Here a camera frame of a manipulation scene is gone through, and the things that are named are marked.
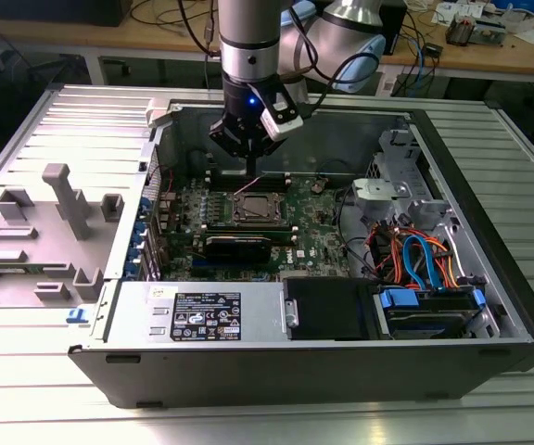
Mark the grey electronic device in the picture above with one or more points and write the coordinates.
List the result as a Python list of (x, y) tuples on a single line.
[(489, 30)]

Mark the silver power supply with label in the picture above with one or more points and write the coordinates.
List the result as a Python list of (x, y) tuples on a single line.
[(132, 320)]

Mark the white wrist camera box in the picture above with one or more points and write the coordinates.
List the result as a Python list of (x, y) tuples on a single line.
[(281, 118)]

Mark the hard disk in blue carrier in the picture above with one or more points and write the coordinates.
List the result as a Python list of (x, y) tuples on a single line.
[(427, 320)]

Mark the RAM slot with white clips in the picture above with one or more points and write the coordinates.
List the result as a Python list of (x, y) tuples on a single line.
[(278, 181), (278, 172)]

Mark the CPU socket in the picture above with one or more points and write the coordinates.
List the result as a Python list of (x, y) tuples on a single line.
[(258, 221)]

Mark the finned CPU cooler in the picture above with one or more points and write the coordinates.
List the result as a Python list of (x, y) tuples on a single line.
[(459, 30)]

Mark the black and silver PC case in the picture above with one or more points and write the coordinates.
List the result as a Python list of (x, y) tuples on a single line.
[(295, 375)]

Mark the small black device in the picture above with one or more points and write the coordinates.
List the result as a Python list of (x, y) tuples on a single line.
[(434, 48)]

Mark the silver perforated drive cage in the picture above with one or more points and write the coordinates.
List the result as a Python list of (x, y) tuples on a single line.
[(387, 157)]

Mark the blue expansion card latch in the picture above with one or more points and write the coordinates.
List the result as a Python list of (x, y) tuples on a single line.
[(144, 207), (131, 271), (135, 252), (140, 230)]

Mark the wooden desk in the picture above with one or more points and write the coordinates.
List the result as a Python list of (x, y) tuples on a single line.
[(480, 58)]

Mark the black disk bay box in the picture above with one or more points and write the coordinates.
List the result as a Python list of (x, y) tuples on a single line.
[(327, 310)]

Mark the black graphics card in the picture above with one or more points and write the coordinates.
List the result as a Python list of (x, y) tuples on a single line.
[(237, 250)]

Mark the round coin cell battery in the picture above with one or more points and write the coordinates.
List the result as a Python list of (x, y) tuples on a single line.
[(317, 186)]

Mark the blue expansion slot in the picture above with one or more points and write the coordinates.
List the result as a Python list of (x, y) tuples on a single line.
[(200, 267)]

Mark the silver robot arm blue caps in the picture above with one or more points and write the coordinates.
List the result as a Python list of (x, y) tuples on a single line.
[(248, 28)]

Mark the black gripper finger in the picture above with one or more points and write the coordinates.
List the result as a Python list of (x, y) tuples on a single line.
[(225, 136), (269, 147)]

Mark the green motherboard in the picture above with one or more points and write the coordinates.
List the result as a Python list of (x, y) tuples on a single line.
[(313, 232)]

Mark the black monitor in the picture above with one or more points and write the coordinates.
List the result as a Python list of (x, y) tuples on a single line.
[(63, 9)]

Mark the RAM slot with black clips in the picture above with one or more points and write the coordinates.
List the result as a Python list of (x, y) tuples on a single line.
[(278, 186), (278, 177)]

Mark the grey parts rack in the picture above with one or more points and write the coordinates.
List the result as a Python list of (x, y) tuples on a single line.
[(40, 241)]

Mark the white printed cards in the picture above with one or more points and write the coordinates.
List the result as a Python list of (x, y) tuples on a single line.
[(445, 11)]

